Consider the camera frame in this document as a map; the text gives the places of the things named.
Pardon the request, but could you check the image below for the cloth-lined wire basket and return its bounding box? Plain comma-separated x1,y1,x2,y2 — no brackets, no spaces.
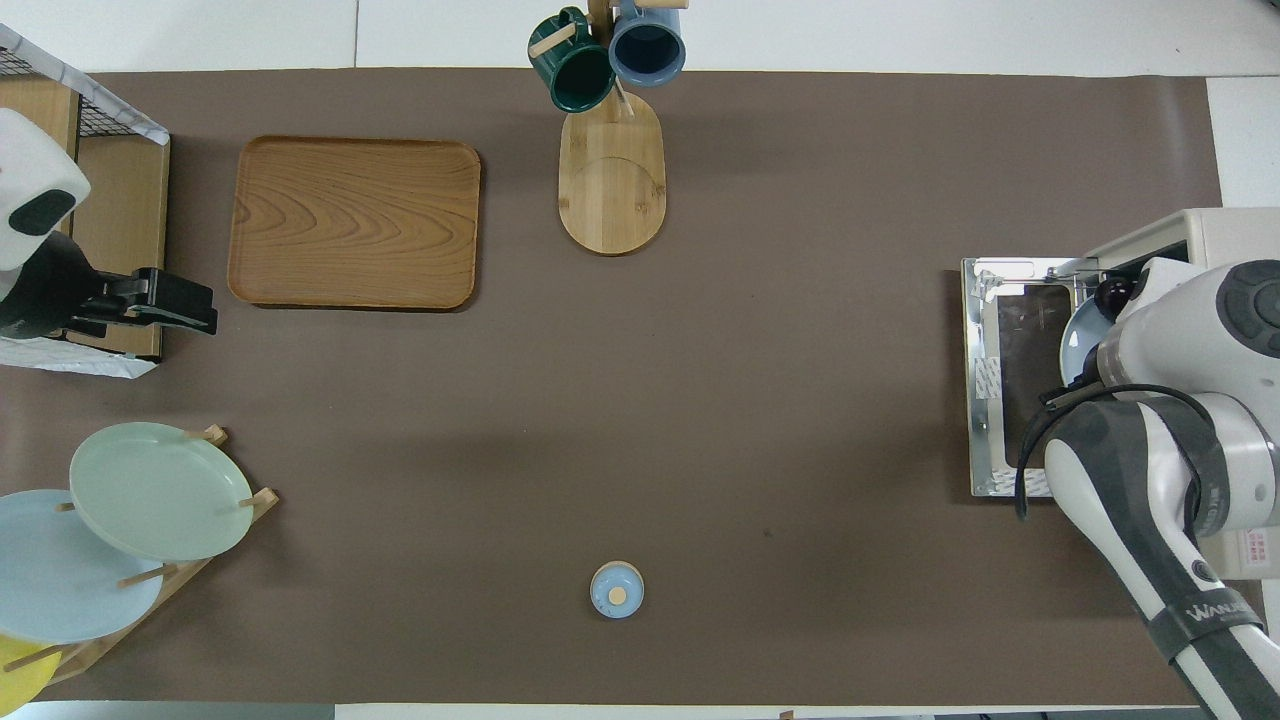
0,25,171,379

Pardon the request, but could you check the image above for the dark green mug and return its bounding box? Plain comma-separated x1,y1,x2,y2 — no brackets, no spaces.
528,8,617,113

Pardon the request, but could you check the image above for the pale green plate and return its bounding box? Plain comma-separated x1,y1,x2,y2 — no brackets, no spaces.
69,422,255,562

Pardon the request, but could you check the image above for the blue mug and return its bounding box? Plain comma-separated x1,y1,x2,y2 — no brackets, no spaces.
608,0,687,88

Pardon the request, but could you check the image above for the wooden plate rack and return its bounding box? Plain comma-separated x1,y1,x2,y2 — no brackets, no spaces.
0,425,279,691

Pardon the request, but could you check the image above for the brown table mat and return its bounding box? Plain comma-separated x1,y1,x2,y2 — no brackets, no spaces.
0,68,1271,706

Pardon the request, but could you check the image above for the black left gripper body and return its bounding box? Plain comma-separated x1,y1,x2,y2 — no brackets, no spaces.
0,232,146,341

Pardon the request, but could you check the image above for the brown wooden tray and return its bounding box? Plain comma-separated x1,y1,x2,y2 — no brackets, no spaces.
227,135,482,312

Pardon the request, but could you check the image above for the wooden step shelf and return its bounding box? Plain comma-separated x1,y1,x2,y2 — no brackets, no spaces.
0,75,171,359

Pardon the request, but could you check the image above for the light blue racked plate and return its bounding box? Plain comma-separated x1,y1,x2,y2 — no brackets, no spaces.
0,489,166,645

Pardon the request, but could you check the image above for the beige toaster oven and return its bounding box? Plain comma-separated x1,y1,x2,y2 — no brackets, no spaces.
962,208,1280,581

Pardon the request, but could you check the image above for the yellow plate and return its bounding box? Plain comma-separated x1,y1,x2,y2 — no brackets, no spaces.
0,635,63,713

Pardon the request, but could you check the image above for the wooden mug tree stand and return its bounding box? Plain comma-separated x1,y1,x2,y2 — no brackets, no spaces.
528,0,691,257

